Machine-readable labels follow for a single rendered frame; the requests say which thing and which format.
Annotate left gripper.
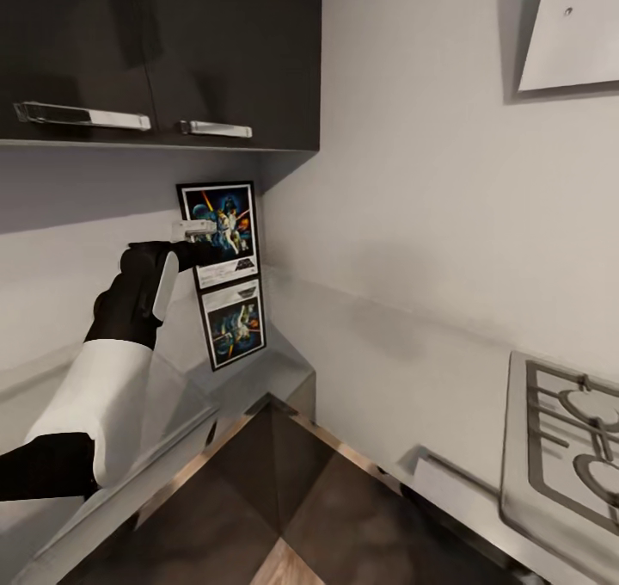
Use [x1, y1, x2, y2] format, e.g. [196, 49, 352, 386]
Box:
[174, 242, 224, 271]

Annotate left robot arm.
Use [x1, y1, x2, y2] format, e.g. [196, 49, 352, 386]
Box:
[0, 219, 224, 585]

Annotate poster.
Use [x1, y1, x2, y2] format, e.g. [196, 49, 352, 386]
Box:
[177, 181, 261, 293]

